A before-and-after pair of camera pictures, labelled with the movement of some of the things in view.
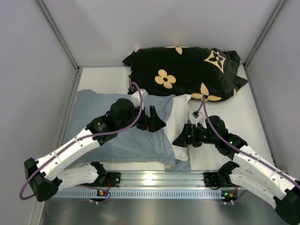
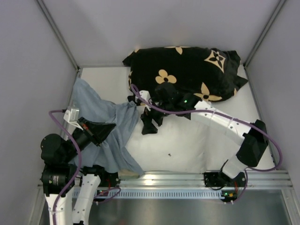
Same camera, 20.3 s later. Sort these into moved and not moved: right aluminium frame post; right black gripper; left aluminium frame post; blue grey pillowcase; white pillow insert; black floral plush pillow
Moved: white pillow insert; blue grey pillowcase; right black gripper
Not moved: left aluminium frame post; black floral plush pillow; right aluminium frame post
